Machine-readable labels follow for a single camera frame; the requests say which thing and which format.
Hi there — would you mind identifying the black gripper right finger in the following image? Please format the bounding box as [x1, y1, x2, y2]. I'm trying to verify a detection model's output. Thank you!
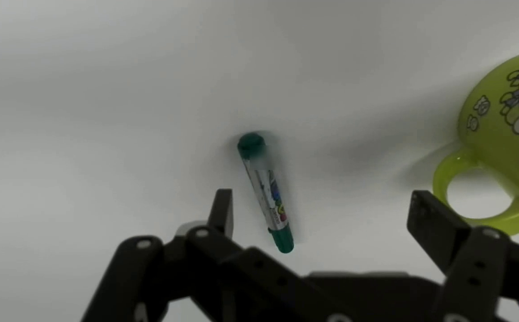
[407, 189, 519, 322]

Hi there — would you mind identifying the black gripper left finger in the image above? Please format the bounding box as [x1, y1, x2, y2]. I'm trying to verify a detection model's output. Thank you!
[79, 187, 339, 322]

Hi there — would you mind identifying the green capped marker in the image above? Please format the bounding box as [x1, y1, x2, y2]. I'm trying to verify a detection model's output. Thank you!
[237, 130, 296, 255]

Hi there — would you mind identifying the green printed ceramic mug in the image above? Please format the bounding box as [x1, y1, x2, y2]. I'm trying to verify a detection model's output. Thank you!
[432, 48, 519, 235]

